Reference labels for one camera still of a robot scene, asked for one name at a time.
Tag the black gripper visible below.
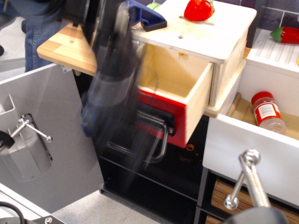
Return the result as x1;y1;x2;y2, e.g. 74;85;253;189
82;75;137;152

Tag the black metal drawer handle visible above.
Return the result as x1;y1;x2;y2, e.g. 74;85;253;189
106;106;175;163

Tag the red front wooden drawer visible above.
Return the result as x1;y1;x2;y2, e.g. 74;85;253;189
135;43;214;149

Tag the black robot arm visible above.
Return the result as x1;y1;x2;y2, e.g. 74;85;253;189
81;0;141;152

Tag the white open kitchen drawer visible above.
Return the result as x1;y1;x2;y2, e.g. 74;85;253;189
202;92;299;207

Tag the white wooden box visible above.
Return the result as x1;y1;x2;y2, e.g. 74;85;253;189
132;0;257;107

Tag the grey cabinet door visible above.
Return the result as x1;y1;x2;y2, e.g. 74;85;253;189
0;64;101;212

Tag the wooden counter board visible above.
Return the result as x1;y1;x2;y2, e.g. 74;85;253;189
36;21;251;118

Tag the silver clamp screw left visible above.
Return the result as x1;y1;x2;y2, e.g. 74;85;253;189
10;118;53;143

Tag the silver clamp screw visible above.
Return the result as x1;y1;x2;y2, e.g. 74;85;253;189
10;118;53;143
224;148;271;210

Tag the dark round stove knob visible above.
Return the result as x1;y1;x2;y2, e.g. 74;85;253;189
178;143;203;165

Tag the black cabinet with shelves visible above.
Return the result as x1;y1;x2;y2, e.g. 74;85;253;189
73;70;299;224

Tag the blue Irwin bar clamp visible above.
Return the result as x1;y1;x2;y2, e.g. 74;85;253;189
125;0;167;32

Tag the person in blue jeans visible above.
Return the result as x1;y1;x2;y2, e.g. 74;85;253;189
0;0;68;73

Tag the green toy vegetable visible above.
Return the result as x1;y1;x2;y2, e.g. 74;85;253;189
147;2;161;11

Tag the red toy bell pepper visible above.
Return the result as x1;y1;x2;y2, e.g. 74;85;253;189
184;0;215;21

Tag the silver clamp screw right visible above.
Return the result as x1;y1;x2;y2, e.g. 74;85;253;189
224;148;271;210

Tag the red lid spice bottle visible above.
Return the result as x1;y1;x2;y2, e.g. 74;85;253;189
251;91;286;135

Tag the white sink unit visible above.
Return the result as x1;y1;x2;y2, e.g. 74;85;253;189
238;28;299;117

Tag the red toy chili pepper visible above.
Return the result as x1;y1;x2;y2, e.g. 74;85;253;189
270;27;299;44

